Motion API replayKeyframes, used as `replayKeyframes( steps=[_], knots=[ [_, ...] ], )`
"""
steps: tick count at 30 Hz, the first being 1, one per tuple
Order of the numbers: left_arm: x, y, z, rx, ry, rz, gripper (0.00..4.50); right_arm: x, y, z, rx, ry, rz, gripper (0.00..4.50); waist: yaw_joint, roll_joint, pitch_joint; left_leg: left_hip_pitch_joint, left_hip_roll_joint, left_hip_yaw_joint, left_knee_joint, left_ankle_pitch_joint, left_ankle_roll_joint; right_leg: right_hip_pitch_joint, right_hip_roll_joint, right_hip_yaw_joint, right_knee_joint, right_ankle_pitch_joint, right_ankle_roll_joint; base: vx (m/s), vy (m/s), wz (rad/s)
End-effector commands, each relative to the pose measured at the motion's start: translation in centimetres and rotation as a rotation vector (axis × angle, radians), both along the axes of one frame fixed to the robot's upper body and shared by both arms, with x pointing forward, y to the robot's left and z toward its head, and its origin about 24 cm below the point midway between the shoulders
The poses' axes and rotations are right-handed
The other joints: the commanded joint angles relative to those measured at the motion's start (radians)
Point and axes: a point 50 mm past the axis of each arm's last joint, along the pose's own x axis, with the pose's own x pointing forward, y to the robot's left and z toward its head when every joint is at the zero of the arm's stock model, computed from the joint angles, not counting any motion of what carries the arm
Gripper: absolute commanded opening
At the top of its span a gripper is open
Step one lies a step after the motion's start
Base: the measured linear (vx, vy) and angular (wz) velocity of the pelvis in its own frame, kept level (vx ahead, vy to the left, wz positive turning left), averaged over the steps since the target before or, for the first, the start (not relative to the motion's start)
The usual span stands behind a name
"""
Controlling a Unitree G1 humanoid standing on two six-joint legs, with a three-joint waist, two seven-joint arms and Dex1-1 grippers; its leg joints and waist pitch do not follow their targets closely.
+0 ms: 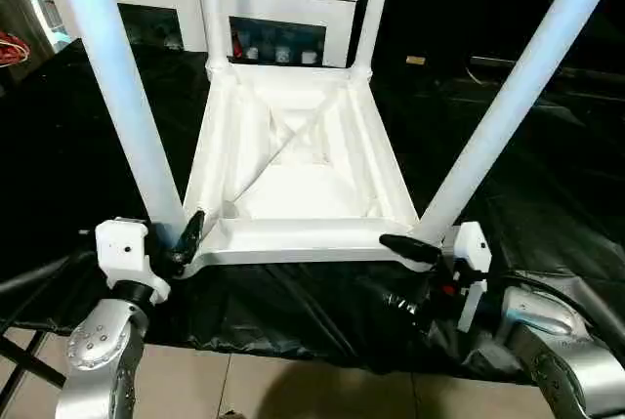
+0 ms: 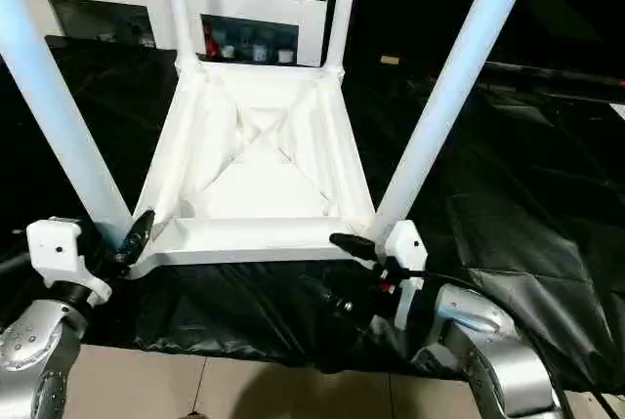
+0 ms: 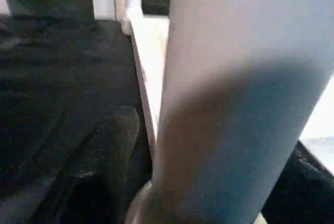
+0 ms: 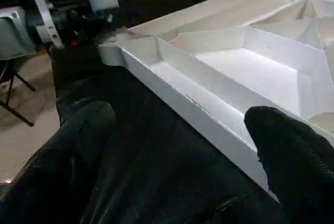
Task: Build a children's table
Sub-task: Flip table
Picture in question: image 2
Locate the white plastic table top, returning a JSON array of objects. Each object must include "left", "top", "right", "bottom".
[{"left": 127, "top": 60, "right": 380, "bottom": 279}]

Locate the white plastic table leg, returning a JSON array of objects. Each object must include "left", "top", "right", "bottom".
[
  {"left": 321, "top": 0, "right": 363, "bottom": 79},
  {"left": 0, "top": 0, "right": 134, "bottom": 247},
  {"left": 373, "top": 0, "right": 542, "bottom": 250},
  {"left": 163, "top": 0, "right": 201, "bottom": 73}
]

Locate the black mat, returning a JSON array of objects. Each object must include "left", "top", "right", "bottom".
[{"left": 0, "top": 32, "right": 625, "bottom": 396}]

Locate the long dark bar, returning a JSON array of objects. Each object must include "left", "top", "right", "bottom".
[{"left": 480, "top": 62, "right": 625, "bottom": 91}]

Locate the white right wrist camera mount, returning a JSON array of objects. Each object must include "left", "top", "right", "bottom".
[{"left": 385, "top": 220, "right": 430, "bottom": 330}]

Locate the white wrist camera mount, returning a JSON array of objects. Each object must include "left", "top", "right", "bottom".
[
  {"left": 26, "top": 217, "right": 112, "bottom": 307},
  {"left": 385, "top": 220, "right": 430, "bottom": 330}
]

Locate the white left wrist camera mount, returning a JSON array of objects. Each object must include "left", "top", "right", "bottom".
[{"left": 26, "top": 217, "right": 112, "bottom": 307}]

